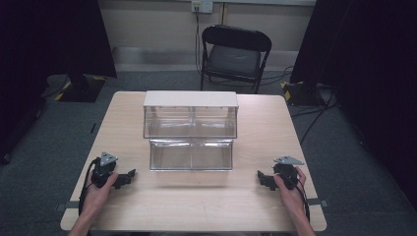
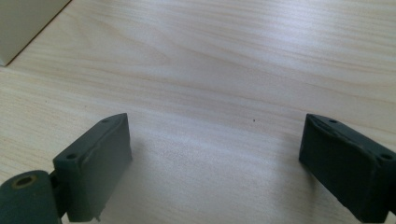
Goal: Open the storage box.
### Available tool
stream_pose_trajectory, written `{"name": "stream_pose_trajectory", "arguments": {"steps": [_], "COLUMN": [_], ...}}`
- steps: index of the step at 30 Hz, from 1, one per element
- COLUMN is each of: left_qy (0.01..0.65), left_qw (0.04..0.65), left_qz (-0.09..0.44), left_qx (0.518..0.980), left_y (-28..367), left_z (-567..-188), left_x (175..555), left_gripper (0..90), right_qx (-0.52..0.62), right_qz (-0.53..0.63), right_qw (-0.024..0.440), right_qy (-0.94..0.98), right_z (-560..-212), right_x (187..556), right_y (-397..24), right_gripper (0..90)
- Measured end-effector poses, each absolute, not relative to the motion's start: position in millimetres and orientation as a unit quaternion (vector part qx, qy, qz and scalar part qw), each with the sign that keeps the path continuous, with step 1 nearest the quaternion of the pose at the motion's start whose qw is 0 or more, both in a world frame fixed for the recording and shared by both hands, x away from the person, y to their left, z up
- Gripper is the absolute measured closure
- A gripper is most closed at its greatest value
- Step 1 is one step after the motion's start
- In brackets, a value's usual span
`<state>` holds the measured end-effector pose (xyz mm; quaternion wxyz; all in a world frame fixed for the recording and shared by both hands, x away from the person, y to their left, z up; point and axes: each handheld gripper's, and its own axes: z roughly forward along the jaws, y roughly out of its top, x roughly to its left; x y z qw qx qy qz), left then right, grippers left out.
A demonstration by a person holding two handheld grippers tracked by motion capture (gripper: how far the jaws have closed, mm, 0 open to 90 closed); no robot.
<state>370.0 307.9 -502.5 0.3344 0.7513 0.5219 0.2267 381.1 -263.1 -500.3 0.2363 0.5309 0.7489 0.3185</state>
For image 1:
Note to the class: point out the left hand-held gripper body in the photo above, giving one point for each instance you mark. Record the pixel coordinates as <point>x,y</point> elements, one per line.
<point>102,173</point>

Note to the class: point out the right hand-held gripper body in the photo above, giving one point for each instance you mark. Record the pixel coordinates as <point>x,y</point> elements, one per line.
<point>287,175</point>

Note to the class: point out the person's left hand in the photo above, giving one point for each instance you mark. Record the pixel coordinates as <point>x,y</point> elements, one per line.
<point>96,193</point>

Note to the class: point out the person's right hand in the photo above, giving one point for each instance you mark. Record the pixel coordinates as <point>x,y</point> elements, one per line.
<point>290,196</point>

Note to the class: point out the clear plastic drawer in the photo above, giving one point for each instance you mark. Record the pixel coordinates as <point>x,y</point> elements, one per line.
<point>191,154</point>

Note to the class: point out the black stand base striped tape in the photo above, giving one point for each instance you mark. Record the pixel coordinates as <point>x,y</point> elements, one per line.
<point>80,88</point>
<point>300,93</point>

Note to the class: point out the clear storage box white top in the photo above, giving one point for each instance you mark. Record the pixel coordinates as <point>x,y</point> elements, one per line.
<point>190,113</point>

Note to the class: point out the black folding chair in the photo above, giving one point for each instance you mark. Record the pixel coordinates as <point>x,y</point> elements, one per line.
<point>234,59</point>

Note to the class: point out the black curtain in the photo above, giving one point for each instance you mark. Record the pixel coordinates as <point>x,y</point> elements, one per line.
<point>370,82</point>
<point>49,49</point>

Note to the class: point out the white wall outlet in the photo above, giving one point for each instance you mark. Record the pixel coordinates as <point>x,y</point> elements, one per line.
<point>202,6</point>

